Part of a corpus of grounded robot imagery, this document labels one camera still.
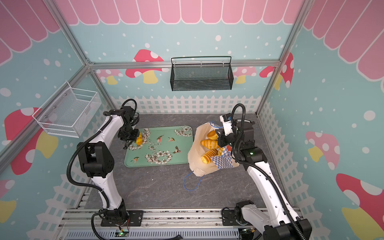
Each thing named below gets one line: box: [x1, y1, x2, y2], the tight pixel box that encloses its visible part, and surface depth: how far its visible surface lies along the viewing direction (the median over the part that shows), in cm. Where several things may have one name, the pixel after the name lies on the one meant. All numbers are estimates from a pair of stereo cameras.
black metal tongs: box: [123, 140, 133, 150], surface depth 86 cm
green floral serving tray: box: [124, 125, 194, 168], surface depth 102 cm
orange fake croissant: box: [200, 139, 219, 150], surface depth 94 cm
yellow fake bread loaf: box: [201, 149, 219, 164], surface depth 91 cm
